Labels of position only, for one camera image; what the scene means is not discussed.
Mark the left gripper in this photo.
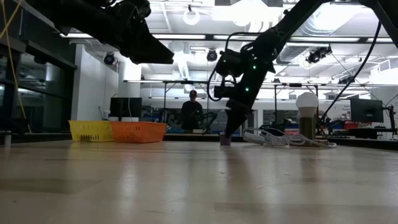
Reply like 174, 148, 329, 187
107, 0, 175, 65

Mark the black hanging cable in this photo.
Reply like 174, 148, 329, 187
316, 20, 382, 138

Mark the small grey cylinder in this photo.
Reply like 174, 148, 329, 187
0, 130, 12, 149

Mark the orange plastic basket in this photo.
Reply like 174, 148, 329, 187
110, 121, 168, 144

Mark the white bulb brass lamp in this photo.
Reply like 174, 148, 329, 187
295, 91, 330, 147

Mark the person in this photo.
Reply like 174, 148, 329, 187
180, 90, 205, 131

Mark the white cable ring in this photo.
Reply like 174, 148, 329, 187
182, 7, 201, 26

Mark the black background rig frame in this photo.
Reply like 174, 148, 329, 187
123, 79, 321, 125

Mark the yellow plastic basket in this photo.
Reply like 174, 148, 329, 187
68, 120, 114, 142

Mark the white power strip cable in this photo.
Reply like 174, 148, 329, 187
243, 127, 338, 149

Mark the yellow cable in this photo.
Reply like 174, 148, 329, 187
0, 0, 33, 134

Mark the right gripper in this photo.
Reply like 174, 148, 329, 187
224, 88, 261, 139

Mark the overhead light bar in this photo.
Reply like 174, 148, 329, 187
58, 32, 398, 44

